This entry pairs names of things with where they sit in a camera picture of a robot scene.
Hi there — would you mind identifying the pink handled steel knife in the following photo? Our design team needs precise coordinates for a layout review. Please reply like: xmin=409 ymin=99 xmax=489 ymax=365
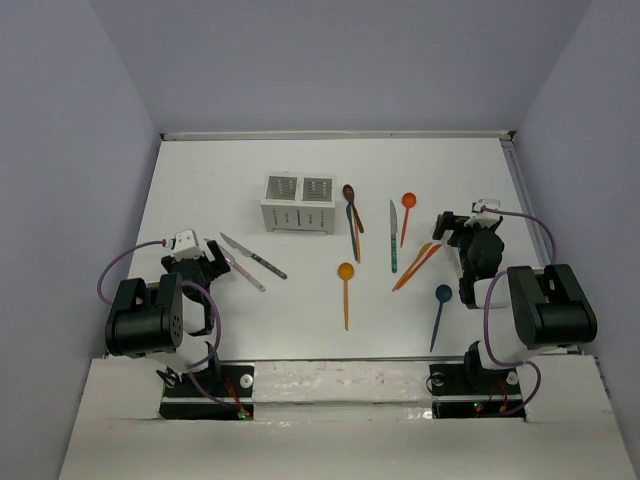
xmin=217 ymin=246 xmax=266 ymax=292

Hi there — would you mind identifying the black handled steel knife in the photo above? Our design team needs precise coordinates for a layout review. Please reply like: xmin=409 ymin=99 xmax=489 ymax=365
xmin=220 ymin=233 xmax=288 ymax=280

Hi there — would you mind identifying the orange red plastic spoon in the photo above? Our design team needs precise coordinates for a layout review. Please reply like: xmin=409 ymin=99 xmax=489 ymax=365
xmin=400 ymin=192 xmax=417 ymax=247

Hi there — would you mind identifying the teal handled steel knife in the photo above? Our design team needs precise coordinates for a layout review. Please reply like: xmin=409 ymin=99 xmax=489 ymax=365
xmin=389 ymin=200 xmax=398 ymax=274

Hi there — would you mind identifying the teal blue plastic knife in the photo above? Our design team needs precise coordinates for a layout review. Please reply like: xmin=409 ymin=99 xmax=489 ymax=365
xmin=346 ymin=203 xmax=359 ymax=262

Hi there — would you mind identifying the brown wooden spoon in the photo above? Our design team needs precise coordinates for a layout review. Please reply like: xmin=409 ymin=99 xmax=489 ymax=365
xmin=342 ymin=184 xmax=364 ymax=233

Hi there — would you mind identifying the orange handled knife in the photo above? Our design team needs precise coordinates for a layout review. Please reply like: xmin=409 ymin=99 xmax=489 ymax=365
xmin=352 ymin=209 xmax=361 ymax=263

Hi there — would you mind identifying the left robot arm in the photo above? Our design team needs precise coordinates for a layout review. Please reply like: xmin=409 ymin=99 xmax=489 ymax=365
xmin=96 ymin=233 xmax=230 ymax=395

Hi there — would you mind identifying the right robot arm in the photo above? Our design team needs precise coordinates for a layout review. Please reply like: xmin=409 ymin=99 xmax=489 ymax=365
xmin=433 ymin=203 xmax=598 ymax=392

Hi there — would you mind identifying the orange plastic fork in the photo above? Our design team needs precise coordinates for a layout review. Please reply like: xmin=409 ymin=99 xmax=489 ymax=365
xmin=397 ymin=242 xmax=442 ymax=290
xmin=392 ymin=242 xmax=432 ymax=291

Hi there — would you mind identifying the dark blue plastic spoon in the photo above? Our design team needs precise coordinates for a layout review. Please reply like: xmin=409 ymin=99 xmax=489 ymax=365
xmin=430 ymin=284 xmax=453 ymax=351

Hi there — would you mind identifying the white two-compartment utensil caddy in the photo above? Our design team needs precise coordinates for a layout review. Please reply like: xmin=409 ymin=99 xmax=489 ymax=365
xmin=260 ymin=172 xmax=337 ymax=235

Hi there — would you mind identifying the yellow orange plastic spoon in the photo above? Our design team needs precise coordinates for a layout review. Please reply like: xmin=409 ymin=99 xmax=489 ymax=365
xmin=338 ymin=262 xmax=355 ymax=331

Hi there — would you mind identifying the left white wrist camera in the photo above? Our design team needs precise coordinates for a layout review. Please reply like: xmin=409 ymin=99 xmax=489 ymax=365
xmin=169 ymin=229 xmax=203 ymax=261

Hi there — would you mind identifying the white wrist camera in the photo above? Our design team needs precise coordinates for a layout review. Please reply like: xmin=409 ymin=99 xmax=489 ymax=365
xmin=471 ymin=198 xmax=501 ymax=215
xmin=169 ymin=229 xmax=203 ymax=261

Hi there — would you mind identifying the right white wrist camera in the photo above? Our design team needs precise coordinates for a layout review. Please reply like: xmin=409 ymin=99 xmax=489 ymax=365
xmin=471 ymin=198 xmax=501 ymax=215

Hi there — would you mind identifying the aluminium table edge rail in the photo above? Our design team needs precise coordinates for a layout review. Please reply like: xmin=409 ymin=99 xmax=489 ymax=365
xmin=160 ymin=130 xmax=511 ymax=142

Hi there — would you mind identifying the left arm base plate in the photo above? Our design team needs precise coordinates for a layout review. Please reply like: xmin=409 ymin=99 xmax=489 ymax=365
xmin=156 ymin=363 xmax=255 ymax=421

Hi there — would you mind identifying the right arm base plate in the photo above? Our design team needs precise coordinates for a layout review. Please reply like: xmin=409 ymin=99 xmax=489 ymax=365
xmin=425 ymin=363 xmax=525 ymax=419

